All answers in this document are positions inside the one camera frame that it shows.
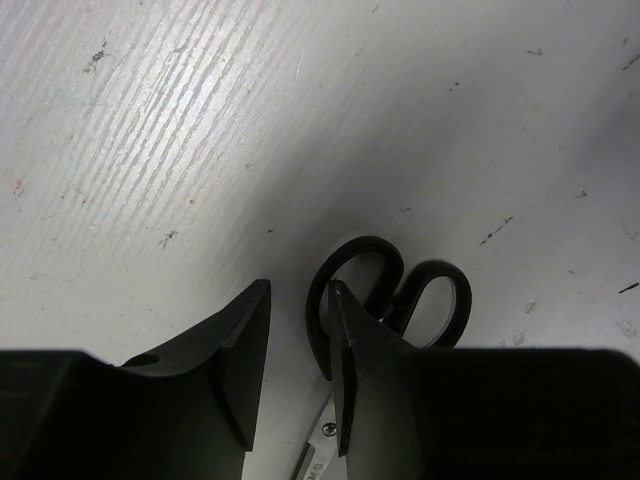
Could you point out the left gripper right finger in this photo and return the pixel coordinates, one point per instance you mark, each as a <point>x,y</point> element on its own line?
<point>544,413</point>

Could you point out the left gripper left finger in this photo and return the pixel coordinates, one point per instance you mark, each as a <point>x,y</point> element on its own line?
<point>186,409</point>

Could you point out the black handled scissors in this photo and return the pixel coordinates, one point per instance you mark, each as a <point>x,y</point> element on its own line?
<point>375,269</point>

